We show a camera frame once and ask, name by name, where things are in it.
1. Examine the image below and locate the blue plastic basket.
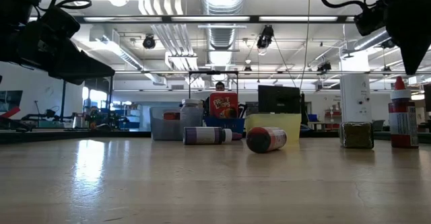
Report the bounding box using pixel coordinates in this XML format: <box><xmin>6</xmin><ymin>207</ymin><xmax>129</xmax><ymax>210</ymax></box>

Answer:
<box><xmin>203</xmin><ymin>117</ymin><xmax>246</xmax><ymax>135</ymax></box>

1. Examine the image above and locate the grey plastic bin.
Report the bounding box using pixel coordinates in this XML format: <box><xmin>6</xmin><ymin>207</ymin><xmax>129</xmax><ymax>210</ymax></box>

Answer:
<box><xmin>150</xmin><ymin>106</ymin><xmax>185</xmax><ymax>141</ymax></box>

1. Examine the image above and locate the black computer monitor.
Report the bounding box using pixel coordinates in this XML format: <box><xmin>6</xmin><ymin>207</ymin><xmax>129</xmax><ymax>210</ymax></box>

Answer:
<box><xmin>257</xmin><ymin>85</ymin><xmax>301</xmax><ymax>114</ymax></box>
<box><xmin>423</xmin><ymin>83</ymin><xmax>431</xmax><ymax>112</ymax></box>

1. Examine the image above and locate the black aluminium table frame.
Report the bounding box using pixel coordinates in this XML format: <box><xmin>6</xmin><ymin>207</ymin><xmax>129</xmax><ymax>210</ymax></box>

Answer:
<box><xmin>0</xmin><ymin>129</ymin><xmax>431</xmax><ymax>145</ymax></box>

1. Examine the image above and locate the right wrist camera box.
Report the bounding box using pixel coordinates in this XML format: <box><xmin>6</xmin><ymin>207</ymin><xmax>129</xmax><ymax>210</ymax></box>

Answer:
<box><xmin>353</xmin><ymin>3</ymin><xmax>387</xmax><ymax>37</ymax></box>

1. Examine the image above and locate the background storage shelf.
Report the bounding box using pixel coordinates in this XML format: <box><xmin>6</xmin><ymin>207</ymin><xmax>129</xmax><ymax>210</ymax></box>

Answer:
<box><xmin>112</xmin><ymin>100</ymin><xmax>151</xmax><ymax>122</ymax></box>

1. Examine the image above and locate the grey round ceiling duct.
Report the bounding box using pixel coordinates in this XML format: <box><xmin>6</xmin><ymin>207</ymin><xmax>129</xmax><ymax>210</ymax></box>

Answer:
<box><xmin>352</xmin><ymin>28</ymin><xmax>393</xmax><ymax>52</ymax></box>

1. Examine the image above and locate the dark background panel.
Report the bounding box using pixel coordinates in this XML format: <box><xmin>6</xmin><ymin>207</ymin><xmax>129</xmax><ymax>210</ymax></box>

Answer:
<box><xmin>0</xmin><ymin>89</ymin><xmax>24</xmax><ymax>113</ymax></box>

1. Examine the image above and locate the yellow plastic bin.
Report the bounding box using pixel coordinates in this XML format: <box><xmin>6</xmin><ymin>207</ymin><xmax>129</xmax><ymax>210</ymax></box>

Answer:
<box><xmin>244</xmin><ymin>112</ymin><xmax>303</xmax><ymax>141</ymax></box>

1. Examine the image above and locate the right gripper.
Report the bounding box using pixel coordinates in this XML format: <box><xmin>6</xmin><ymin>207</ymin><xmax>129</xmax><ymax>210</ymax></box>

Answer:
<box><xmin>385</xmin><ymin>0</ymin><xmax>431</xmax><ymax>76</ymax></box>

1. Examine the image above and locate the purple food colouring bottle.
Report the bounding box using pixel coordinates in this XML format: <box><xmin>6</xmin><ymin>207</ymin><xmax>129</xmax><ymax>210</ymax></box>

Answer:
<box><xmin>183</xmin><ymin>126</ymin><xmax>243</xmax><ymax>146</ymax></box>

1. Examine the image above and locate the LED light bar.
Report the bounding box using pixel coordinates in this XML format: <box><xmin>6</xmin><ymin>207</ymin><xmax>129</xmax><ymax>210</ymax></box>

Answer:
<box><xmin>28</xmin><ymin>14</ymin><xmax>356</xmax><ymax>24</ymax></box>

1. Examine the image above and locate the white rectangular ceiling duct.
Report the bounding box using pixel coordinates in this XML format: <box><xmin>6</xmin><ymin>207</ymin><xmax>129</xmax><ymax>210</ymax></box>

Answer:
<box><xmin>89</xmin><ymin>25</ymin><xmax>168</xmax><ymax>86</ymax></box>

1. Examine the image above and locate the person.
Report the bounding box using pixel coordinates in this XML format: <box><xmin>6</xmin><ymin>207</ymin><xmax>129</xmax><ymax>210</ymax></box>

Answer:
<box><xmin>203</xmin><ymin>81</ymin><xmax>226</xmax><ymax>117</ymax></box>

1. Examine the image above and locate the white column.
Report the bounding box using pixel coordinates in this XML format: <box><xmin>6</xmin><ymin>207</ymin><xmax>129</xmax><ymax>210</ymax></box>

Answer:
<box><xmin>339</xmin><ymin>50</ymin><xmax>371</xmax><ymax>123</ymax></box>

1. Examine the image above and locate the red background cart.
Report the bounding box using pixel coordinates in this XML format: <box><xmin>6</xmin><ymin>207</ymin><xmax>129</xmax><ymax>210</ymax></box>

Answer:
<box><xmin>324</xmin><ymin>106</ymin><xmax>341</xmax><ymax>124</ymax></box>

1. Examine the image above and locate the red froot loops box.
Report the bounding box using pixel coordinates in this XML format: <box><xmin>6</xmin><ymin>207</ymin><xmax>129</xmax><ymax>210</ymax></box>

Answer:
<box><xmin>209</xmin><ymin>91</ymin><xmax>239</xmax><ymax>119</ymax></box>

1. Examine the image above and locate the black background rig frame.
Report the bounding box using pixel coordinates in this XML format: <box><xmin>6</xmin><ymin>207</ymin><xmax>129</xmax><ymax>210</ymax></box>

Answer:
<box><xmin>59</xmin><ymin>77</ymin><xmax>114</xmax><ymax>124</ymax></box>
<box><xmin>187</xmin><ymin>70</ymin><xmax>240</xmax><ymax>99</ymax></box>

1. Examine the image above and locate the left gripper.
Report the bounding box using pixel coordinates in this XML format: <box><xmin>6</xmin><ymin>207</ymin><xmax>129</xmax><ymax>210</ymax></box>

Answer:
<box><xmin>0</xmin><ymin>19</ymin><xmax>117</xmax><ymax>85</ymax></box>

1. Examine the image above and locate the square herb jar green label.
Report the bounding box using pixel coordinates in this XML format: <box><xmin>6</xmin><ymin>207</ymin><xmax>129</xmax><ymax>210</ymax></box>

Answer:
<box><xmin>339</xmin><ymin>121</ymin><xmax>375</xmax><ymax>150</ymax></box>

